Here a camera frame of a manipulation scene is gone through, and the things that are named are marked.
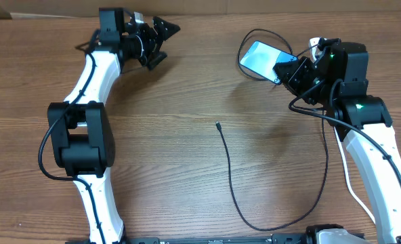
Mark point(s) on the black smartphone with blue screen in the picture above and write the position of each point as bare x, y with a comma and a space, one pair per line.
261, 59

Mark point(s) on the white power strip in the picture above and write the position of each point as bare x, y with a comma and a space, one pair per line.
315, 52

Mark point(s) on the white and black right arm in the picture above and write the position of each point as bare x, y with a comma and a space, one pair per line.
336, 79

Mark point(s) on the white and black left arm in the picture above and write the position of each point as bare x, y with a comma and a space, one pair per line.
79, 145

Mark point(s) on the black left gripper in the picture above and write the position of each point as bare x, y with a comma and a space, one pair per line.
152, 38

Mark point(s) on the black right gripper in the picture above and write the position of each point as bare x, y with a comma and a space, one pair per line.
298, 69

